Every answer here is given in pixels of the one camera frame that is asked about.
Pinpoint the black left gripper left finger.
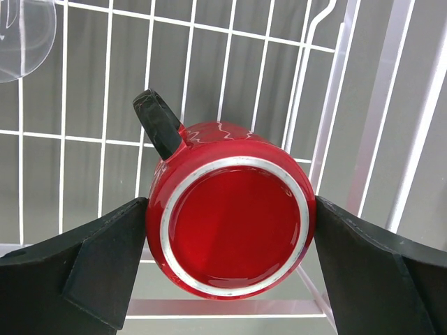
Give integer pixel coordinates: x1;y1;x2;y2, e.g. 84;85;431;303
1;198;147;334

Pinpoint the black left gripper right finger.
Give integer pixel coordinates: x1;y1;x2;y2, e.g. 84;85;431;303
314;197;446;334

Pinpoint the red ceramic mug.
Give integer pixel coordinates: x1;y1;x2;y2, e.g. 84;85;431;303
133;89;316;300

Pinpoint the clear drinking glass right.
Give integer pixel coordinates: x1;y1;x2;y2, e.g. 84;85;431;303
1;0;57;83

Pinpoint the white wire dish rack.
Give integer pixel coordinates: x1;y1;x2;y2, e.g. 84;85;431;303
0;0;447;320

